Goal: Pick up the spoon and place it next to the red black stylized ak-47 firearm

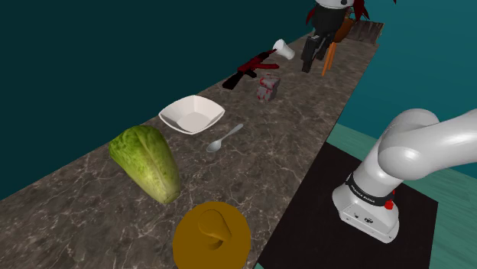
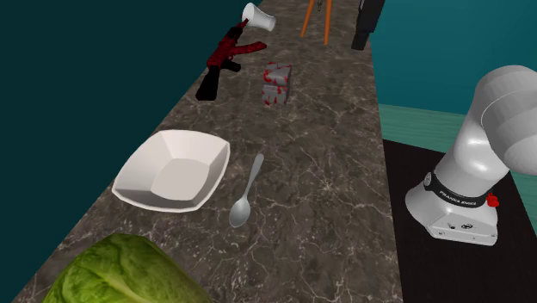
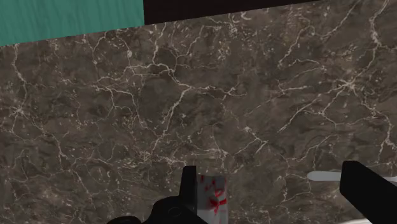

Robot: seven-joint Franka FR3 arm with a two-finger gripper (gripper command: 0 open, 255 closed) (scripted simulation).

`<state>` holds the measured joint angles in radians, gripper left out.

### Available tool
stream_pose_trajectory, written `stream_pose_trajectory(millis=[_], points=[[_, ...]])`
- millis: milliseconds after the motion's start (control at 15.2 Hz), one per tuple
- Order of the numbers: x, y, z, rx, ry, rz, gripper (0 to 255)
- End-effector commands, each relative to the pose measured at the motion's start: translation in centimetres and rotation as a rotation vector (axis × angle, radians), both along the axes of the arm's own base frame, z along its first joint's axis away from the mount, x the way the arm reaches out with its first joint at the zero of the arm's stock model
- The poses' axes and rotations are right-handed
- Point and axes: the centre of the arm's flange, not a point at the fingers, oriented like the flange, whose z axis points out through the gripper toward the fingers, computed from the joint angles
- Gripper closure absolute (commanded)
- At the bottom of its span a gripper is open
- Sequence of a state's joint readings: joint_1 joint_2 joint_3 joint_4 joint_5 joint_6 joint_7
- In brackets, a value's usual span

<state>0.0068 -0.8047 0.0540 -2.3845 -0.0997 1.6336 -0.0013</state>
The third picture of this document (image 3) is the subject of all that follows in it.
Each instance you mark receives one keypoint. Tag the white flat utensil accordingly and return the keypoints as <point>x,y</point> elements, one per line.
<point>325,176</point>

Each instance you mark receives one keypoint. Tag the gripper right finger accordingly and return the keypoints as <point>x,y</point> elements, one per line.
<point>369,189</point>

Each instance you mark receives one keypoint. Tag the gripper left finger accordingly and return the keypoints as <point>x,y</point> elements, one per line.
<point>186,198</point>

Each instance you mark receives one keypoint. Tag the white box with red print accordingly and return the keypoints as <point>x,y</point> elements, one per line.
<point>214,198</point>

